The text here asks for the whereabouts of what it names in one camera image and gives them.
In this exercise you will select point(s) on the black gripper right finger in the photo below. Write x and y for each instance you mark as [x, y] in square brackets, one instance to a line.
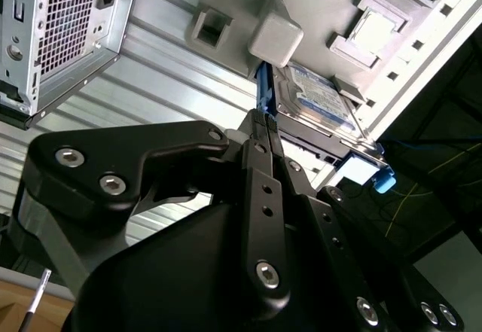
[339, 215]

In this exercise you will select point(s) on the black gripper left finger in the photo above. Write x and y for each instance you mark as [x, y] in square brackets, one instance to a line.
[90, 166]

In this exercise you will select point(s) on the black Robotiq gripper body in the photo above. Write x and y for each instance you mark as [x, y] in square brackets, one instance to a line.
[169, 279]

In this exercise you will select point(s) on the hard disk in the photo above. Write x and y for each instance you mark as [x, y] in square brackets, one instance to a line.
[316, 91]

